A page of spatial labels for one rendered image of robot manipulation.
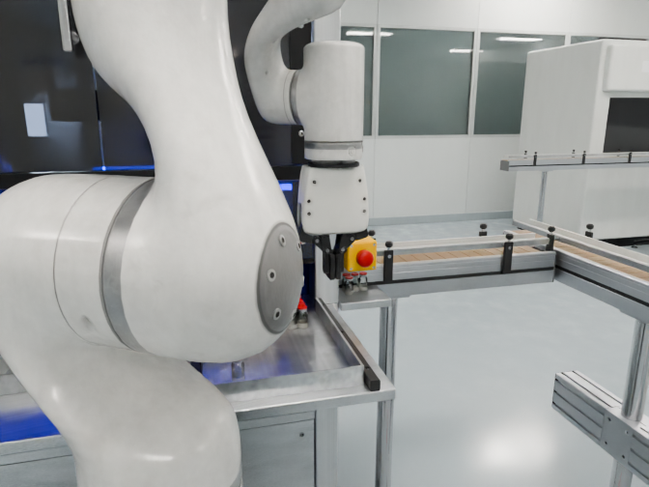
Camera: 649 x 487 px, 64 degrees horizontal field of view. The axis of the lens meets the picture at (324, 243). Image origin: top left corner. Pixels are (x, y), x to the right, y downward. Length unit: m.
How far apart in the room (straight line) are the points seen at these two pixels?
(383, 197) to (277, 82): 5.50
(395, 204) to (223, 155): 5.99
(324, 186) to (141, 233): 0.45
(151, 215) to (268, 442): 1.11
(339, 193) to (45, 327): 0.47
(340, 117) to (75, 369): 0.46
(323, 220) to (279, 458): 0.81
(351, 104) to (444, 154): 5.76
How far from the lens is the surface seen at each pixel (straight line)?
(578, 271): 1.60
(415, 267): 1.41
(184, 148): 0.30
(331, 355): 1.00
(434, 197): 6.47
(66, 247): 0.35
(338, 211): 0.74
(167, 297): 0.30
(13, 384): 1.01
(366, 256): 1.19
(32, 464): 1.41
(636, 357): 1.55
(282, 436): 1.38
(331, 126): 0.71
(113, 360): 0.41
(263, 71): 0.73
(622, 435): 1.63
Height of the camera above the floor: 1.33
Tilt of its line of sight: 14 degrees down
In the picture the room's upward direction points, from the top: straight up
